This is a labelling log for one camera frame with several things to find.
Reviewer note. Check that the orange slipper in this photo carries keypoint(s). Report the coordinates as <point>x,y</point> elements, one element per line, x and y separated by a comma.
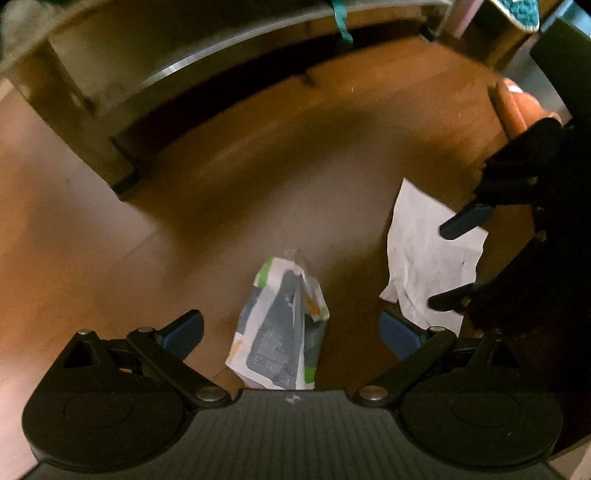
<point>512,110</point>

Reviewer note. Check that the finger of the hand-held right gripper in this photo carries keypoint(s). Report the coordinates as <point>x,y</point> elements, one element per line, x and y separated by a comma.
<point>466,221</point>
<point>455,297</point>

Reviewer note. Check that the pink desk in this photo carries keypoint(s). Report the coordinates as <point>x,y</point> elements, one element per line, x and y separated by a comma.
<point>466,18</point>

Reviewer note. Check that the white paper sheet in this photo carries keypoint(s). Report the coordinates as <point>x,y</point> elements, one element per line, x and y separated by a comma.
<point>415,249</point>

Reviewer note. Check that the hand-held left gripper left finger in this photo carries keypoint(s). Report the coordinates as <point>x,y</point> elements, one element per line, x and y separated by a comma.
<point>184,332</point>

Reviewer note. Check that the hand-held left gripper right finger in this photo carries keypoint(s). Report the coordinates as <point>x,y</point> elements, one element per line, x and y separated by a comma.
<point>399,334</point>

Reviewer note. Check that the grey green white packet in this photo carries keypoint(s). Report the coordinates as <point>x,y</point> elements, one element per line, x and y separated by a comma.
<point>277,332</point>

